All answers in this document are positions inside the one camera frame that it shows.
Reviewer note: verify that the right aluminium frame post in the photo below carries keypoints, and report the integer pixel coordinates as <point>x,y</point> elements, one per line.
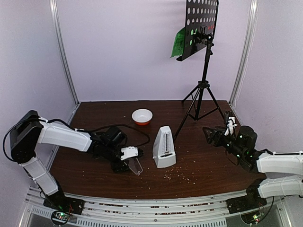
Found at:
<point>244,60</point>

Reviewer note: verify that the black music stand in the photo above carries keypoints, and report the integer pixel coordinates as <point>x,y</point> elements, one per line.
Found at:
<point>200,25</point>

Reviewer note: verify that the white metronome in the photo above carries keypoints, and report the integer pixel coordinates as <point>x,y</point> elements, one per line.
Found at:
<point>163,149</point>

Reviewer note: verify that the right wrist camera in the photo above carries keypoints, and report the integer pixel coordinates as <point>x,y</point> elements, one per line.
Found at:
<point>229,121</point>

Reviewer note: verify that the right round circuit board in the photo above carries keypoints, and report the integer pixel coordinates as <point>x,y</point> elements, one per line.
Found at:
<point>253,217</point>

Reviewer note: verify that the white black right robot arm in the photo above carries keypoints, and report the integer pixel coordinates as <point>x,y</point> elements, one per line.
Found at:
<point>242,146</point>

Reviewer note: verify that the green sheet booklet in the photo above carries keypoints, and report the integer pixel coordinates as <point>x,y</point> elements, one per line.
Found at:
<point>178,46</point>

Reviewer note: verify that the left aluminium frame post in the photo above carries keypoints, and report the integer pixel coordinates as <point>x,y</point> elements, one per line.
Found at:
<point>63,56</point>

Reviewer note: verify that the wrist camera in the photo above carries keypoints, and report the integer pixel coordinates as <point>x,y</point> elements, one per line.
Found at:
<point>229,121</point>
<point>130,152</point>

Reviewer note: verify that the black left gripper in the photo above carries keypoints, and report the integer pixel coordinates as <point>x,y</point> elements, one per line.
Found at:
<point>120,167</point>

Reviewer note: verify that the aluminium frame post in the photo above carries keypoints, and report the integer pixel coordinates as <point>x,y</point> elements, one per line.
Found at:
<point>63,56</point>
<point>244,60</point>

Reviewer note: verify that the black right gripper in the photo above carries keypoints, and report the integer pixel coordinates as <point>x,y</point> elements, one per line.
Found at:
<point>221,137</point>

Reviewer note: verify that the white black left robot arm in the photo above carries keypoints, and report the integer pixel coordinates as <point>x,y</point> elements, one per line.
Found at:
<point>33,129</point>

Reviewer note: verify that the left round circuit board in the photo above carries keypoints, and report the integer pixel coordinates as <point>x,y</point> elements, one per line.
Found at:
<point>60,218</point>

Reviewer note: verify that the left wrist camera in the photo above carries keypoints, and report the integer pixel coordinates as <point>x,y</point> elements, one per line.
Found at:
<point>130,152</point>

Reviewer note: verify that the clear metronome cover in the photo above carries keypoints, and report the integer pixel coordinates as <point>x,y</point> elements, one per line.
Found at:
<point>135,165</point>

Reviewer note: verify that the round circuit board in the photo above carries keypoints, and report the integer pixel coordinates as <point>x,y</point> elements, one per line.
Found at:
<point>253,217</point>
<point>60,218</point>

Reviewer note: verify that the white orange bowl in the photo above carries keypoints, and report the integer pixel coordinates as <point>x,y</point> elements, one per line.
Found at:
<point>142,116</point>

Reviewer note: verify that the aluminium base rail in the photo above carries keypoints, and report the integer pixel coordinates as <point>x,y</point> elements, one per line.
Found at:
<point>205,211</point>

